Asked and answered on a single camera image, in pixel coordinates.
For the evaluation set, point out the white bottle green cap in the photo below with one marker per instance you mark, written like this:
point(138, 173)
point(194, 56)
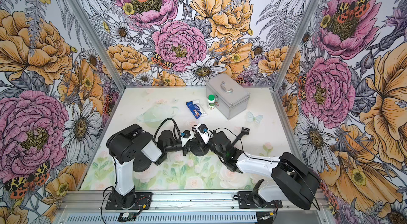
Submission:
point(211, 101)

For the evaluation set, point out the white perforated cable tray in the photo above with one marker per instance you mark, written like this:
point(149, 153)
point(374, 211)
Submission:
point(165, 218)

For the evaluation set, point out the black round stand base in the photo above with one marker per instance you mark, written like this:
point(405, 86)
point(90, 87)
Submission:
point(199, 150)

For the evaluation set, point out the silver aluminium first aid case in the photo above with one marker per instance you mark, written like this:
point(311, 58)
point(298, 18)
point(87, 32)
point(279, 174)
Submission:
point(231, 98)

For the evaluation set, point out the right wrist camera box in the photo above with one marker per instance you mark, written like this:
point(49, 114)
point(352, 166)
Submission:
point(202, 131)

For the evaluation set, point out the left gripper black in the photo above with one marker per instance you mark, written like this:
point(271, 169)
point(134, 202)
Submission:
point(187, 147)

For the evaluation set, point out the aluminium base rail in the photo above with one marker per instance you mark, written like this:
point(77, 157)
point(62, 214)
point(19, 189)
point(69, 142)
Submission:
point(161, 201)

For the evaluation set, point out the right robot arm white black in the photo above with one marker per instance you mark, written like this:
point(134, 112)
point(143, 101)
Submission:
point(297, 182)

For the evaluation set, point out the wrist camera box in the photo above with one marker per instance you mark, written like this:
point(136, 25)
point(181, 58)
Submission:
point(202, 131)
point(186, 135)

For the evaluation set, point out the blue white bandage packet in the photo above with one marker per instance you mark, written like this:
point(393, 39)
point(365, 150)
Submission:
point(196, 109)

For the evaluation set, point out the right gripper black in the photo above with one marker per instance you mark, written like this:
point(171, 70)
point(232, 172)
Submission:
point(203, 144)

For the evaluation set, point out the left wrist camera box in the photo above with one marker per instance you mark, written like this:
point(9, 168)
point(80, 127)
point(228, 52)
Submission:
point(186, 135)

